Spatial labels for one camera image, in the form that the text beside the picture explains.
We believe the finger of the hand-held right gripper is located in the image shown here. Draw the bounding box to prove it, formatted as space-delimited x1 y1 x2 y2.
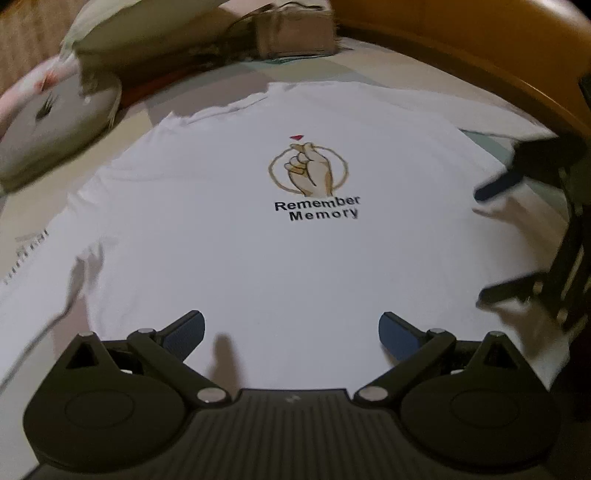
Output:
475 138 578 202
477 272 571 330

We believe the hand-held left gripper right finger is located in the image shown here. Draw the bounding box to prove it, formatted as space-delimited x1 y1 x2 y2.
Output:
353 311 550 409

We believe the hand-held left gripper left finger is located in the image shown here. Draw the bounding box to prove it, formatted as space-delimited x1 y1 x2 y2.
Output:
34 310 232 409

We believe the white printed t-shirt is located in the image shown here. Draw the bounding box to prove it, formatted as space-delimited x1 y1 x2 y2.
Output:
0 82 571 398

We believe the wooden headboard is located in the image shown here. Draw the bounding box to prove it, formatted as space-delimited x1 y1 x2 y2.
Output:
330 0 591 139

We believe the grey donut cushion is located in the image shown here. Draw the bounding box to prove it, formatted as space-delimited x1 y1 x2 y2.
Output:
0 69 123 192

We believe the pink handbag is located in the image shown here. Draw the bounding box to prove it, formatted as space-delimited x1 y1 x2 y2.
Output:
226 0 340 61

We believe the white pillow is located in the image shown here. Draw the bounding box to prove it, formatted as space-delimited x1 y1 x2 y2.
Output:
78 28 259 93

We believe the cream pillow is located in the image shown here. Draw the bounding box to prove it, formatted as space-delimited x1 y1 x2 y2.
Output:
60 0 259 61

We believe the patterned curtain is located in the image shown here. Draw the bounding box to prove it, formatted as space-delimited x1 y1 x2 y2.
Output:
0 0 100 93

